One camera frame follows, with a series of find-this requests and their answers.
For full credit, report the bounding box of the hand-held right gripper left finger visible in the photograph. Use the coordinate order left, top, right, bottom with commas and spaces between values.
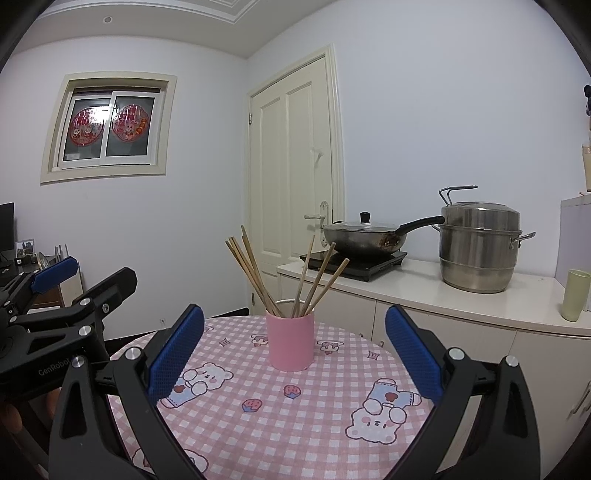
48, 303, 208, 480

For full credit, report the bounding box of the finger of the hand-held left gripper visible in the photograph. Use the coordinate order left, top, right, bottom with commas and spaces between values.
0, 257, 80, 315
9, 267, 139, 343

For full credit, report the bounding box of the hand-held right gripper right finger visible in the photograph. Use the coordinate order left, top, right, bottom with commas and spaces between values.
385, 304, 541, 480

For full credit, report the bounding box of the bunch of wooden chopsticks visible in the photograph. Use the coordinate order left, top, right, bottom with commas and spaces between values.
225, 224, 351, 319

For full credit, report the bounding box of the pink cup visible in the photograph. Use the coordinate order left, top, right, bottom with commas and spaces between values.
265, 308, 316, 373

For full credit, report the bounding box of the person's left hand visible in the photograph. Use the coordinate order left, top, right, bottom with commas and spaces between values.
0, 388, 62, 436

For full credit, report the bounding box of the white counter cabinet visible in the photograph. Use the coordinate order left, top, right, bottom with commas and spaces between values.
277, 257, 591, 480

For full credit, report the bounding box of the black monitor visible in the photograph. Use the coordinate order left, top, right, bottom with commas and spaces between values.
0, 202, 16, 269

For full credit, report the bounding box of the black induction cooker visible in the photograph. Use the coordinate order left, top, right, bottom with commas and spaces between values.
299, 250, 410, 284

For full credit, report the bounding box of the stainless steel steamer pot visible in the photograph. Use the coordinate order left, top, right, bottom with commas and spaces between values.
437, 185, 537, 295

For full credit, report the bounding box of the pink checked tablecloth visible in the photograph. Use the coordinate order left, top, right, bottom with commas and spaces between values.
108, 316, 437, 480

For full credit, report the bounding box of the glass wok lid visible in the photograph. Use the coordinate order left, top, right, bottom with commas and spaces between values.
323, 211, 399, 232

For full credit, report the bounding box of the red round window decoration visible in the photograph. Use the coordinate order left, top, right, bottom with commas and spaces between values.
111, 104, 151, 142
69, 106, 105, 148

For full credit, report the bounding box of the pale green cup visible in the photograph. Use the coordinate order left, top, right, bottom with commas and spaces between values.
561, 268, 591, 323

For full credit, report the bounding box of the white panel door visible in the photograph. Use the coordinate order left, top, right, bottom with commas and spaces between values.
248, 45, 345, 315

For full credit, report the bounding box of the window with cream frame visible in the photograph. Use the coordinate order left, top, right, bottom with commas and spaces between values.
40, 72, 179, 186

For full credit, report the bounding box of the dark wok with handle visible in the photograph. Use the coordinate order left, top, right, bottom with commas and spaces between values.
322, 215, 446, 260

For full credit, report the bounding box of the metal door handle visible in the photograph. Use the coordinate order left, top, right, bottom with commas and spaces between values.
304, 200, 332, 232

